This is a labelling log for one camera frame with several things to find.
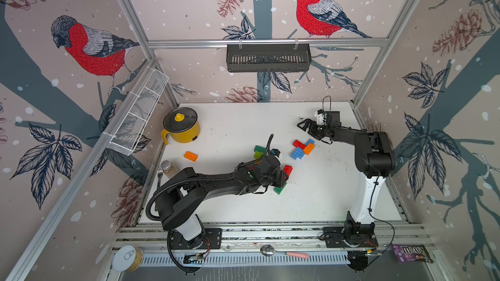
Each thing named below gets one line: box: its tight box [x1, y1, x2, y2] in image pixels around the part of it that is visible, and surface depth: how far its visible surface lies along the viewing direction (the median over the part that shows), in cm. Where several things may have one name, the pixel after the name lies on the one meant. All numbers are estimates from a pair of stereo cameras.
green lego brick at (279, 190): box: [273, 182, 288, 196], surface depth 87 cm
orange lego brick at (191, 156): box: [183, 150, 199, 162], surface depth 99 cm
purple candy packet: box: [391, 243, 435, 264], surface depth 70 cm
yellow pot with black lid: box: [160, 107, 201, 146], surface depth 102 cm
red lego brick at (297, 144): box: [292, 139, 307, 150], surface depth 102 cm
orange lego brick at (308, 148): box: [303, 142, 316, 156], surface depth 99 cm
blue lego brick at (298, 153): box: [290, 147, 306, 161], surface depth 97 cm
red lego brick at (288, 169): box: [283, 164, 293, 177], surface depth 87 cm
